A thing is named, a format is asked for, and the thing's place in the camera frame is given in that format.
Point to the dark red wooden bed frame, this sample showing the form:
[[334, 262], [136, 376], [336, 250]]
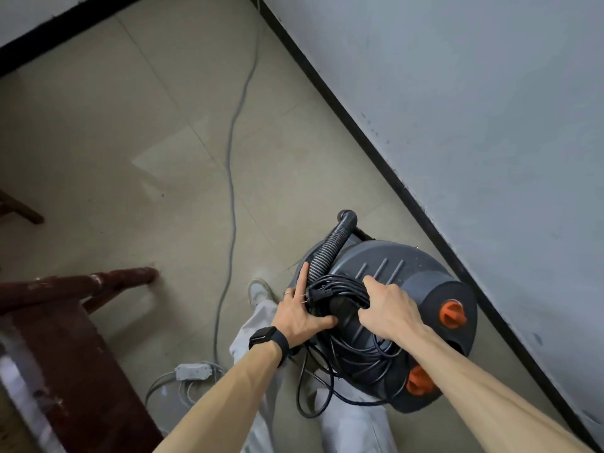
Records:
[[71, 349]]

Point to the wooden folding table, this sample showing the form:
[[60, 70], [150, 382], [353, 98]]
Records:
[[21, 209]]

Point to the person's right forearm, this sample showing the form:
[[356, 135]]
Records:
[[486, 396]]

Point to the light grey trousers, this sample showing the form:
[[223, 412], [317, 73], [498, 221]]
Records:
[[349, 424]]

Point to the white shoe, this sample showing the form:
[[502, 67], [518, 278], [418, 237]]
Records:
[[259, 292]]

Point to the person's right hand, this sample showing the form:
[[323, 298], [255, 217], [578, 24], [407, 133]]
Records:
[[394, 313]]

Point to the grey vacuum cleaner orange knobs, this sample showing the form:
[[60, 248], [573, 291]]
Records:
[[424, 287]]

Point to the black baseboard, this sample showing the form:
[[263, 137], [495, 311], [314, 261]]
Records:
[[424, 207]]

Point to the person's left hand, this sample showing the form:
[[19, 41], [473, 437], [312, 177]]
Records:
[[297, 318]]

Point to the black smartwatch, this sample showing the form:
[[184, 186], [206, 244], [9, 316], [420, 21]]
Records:
[[269, 339]]

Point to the person's left forearm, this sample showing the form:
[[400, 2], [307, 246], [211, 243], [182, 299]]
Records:
[[222, 401]]

